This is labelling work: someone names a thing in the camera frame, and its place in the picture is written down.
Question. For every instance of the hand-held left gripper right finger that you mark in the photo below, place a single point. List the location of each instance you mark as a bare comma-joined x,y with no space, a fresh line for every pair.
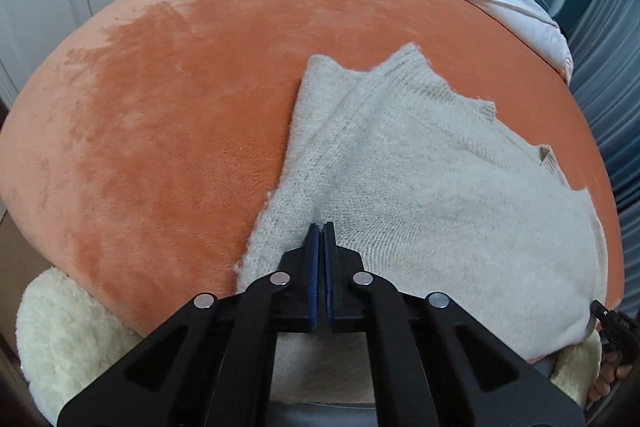
330,267

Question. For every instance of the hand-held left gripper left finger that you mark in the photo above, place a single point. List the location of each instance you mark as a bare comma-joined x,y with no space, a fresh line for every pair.
314,267

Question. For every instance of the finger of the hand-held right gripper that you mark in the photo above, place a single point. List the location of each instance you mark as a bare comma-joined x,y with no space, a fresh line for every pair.
611,322

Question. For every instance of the cream knit sweater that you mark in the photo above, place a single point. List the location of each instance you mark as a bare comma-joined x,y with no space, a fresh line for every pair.
430,187

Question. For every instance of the person's right hand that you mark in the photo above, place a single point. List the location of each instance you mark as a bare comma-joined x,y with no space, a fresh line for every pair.
604,374

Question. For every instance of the orange plush blanket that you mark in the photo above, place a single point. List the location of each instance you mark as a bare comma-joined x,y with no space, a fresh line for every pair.
165,107

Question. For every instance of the blue-grey curtain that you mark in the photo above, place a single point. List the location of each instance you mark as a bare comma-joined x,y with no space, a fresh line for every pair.
607,72

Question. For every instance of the cream fluffy rug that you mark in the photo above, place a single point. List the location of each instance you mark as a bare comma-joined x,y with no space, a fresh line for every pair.
65,337

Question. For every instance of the white wall device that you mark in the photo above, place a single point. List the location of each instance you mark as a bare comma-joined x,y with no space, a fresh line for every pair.
558,3

